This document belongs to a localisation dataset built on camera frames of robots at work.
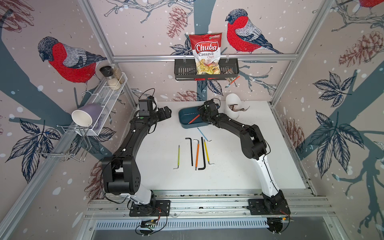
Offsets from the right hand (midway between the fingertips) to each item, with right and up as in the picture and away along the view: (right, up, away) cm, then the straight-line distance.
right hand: (195, 108), depth 103 cm
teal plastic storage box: (-7, -4, +11) cm, 13 cm away
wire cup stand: (-51, -15, -44) cm, 69 cm away
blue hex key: (+9, -22, -3) cm, 24 cm away
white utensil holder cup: (+27, +2, +2) cm, 27 cm away
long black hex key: (+4, -37, -16) cm, 40 cm away
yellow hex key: (+8, -32, -11) cm, 35 cm away
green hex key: (-10, -29, -11) cm, 33 cm away
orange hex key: (+1, -29, -10) cm, 31 cm away
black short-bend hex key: (-3, -27, -8) cm, 29 cm away
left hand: (-16, -1, -16) cm, 23 cm away
